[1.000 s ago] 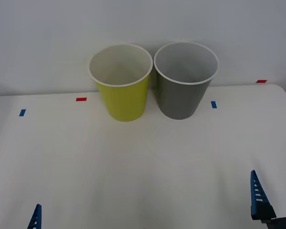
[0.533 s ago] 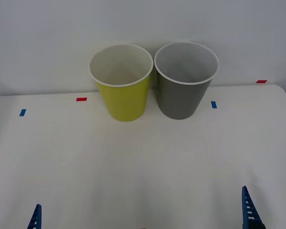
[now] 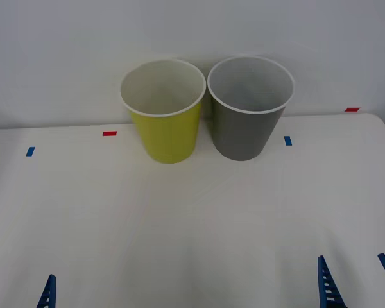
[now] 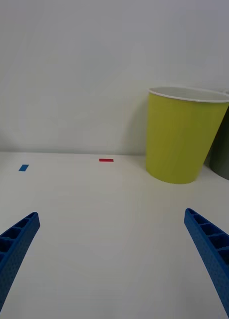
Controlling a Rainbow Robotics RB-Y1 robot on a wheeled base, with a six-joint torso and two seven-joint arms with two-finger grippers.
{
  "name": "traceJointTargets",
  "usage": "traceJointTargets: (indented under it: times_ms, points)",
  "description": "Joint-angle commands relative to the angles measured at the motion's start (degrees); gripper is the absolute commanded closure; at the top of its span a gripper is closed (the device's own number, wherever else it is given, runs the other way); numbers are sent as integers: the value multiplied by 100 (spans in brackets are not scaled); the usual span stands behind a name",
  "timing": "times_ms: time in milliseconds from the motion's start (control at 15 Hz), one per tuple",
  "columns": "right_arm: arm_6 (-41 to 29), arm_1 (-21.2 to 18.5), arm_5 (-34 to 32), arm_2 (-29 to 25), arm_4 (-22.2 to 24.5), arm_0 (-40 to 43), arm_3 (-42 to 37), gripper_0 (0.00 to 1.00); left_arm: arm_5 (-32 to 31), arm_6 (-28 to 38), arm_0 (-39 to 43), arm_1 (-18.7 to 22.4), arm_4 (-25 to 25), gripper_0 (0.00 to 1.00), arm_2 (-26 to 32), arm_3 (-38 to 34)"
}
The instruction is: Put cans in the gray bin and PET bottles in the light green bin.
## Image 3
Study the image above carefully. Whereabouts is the yellow-green plastic bin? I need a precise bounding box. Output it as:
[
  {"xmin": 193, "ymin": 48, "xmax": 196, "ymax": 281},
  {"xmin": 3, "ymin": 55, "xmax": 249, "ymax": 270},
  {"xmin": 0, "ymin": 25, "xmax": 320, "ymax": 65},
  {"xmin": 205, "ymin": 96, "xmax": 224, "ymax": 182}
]
[{"xmin": 119, "ymin": 58, "xmax": 207, "ymax": 165}]

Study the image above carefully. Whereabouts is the grey plastic bin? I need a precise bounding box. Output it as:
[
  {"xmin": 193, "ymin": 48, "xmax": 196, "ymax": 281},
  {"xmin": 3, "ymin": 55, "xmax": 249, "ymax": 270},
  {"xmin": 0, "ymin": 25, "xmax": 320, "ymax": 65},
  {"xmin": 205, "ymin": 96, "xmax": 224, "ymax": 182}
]
[{"xmin": 207, "ymin": 55, "xmax": 296, "ymax": 162}]

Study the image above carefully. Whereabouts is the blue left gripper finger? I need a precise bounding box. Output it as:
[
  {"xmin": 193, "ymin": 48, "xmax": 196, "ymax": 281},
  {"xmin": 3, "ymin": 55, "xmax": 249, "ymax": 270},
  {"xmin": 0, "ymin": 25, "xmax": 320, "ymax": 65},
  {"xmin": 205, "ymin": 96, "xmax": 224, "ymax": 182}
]
[{"xmin": 36, "ymin": 273, "xmax": 57, "ymax": 308}]

